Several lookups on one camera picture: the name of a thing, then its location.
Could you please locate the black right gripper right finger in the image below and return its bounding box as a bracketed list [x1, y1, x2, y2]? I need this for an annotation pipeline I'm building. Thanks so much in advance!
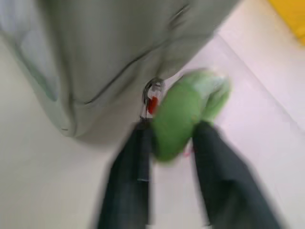
[192, 121, 285, 229]

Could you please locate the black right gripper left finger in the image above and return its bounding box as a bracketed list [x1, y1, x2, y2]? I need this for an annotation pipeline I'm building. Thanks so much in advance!
[97, 122, 153, 229]

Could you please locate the green plush keychain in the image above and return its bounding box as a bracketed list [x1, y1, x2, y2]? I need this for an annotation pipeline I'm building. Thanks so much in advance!
[151, 68, 232, 164]

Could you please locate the pale green zip pouch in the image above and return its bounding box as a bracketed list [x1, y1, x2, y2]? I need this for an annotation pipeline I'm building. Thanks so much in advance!
[0, 0, 231, 139]

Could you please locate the yellow object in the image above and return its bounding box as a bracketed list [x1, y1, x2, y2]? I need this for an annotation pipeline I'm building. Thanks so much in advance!
[269, 0, 305, 46]

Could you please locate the silver key ring with red charm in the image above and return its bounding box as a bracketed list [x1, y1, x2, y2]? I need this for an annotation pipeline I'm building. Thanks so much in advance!
[140, 76, 166, 120]

